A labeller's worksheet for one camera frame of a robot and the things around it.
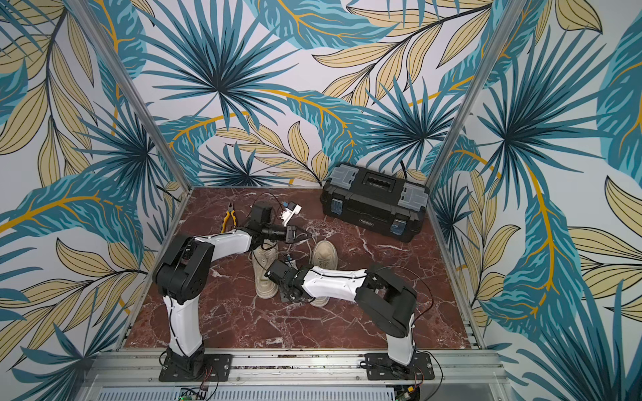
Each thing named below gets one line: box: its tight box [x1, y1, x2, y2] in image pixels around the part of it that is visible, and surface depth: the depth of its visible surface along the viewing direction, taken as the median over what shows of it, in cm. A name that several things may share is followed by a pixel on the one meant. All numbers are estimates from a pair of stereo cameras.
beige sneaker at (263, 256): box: [252, 238, 280, 300], surface depth 87 cm
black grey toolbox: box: [320, 163, 431, 244], surface depth 99 cm
